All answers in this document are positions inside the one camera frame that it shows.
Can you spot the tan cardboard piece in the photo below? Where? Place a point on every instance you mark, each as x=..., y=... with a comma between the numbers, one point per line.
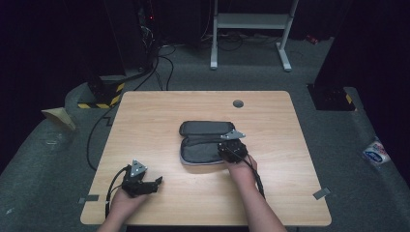
x=59, y=116

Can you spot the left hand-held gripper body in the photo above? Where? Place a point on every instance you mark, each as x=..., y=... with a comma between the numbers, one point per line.
x=135, y=180

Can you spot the white and blue packet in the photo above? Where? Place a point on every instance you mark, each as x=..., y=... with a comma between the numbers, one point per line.
x=375, y=153

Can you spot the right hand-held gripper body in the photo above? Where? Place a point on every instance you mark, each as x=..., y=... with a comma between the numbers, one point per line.
x=232, y=149

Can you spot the grey table grommet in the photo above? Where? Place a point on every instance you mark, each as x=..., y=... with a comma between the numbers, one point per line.
x=238, y=103

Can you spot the grey tape strip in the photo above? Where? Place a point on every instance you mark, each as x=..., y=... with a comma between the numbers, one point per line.
x=321, y=193
x=89, y=198

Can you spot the black box with yellow tape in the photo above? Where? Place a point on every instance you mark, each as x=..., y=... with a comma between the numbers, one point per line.
x=332, y=98

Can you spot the person's left hand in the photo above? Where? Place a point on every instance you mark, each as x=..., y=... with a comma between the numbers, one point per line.
x=125, y=203

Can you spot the black equipment tower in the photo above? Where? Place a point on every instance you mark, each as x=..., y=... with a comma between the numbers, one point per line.
x=145, y=35

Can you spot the white metal stand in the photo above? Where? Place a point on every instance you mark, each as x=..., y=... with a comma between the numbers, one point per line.
x=251, y=21

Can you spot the person's right hand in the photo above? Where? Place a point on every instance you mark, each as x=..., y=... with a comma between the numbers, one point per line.
x=242, y=168

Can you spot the yellow-black striped base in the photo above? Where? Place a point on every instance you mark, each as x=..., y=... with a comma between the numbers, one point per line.
x=109, y=96

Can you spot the dark grey zip case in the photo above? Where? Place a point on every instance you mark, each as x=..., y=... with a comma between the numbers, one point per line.
x=201, y=141

